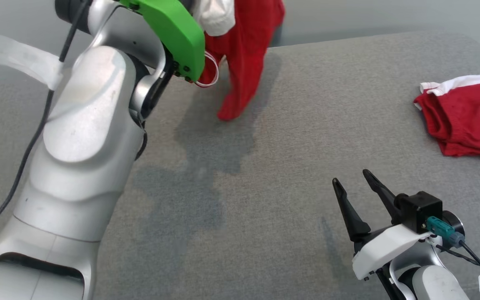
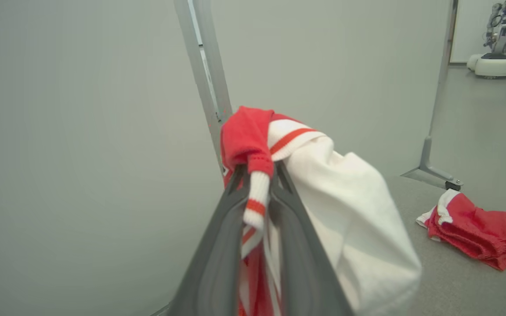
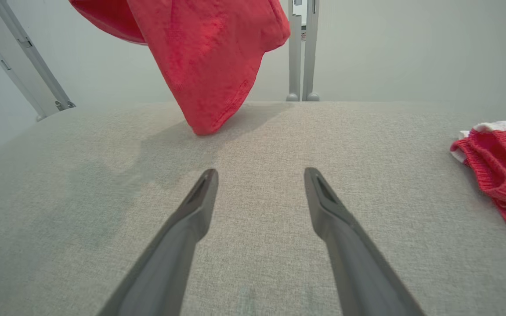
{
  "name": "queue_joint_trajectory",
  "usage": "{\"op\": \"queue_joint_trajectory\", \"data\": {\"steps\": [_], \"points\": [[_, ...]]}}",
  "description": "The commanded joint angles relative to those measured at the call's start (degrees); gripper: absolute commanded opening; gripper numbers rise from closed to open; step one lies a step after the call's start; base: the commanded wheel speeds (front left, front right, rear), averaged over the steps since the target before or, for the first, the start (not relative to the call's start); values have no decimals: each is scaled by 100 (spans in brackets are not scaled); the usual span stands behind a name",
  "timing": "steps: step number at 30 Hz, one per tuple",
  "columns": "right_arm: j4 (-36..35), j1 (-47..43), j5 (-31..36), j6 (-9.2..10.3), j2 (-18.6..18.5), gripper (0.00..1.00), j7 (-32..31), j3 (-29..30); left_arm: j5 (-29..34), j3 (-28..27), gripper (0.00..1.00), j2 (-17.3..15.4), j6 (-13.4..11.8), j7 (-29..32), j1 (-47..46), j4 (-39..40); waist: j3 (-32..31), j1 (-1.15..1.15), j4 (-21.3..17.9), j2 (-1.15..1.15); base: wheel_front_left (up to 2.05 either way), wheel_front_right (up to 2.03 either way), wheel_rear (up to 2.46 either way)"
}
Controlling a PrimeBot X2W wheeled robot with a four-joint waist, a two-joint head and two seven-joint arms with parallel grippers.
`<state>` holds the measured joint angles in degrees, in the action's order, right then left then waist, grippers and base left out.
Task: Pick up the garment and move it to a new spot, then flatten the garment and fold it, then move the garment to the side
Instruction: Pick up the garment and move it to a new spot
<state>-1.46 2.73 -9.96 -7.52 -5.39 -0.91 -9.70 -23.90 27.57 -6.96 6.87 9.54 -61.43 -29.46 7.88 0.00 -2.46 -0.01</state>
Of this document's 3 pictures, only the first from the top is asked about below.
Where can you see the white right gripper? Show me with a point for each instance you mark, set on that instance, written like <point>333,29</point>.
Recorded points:
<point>383,248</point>

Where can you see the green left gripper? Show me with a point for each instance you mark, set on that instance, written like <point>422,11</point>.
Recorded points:
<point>177,33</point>

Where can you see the red white basketball jersey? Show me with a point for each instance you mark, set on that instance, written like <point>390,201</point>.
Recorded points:
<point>244,54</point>

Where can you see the red white basketball shorts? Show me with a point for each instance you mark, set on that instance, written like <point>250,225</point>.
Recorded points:
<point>469,116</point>

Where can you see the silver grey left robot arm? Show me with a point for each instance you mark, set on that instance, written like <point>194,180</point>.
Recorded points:
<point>81,125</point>

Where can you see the grey fabric sofa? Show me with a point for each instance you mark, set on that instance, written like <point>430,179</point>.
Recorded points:
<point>265,187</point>

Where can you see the white tape flag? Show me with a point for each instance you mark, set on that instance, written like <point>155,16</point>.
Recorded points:
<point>11,54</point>

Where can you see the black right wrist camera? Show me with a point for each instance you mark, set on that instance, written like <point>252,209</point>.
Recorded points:
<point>421,210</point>

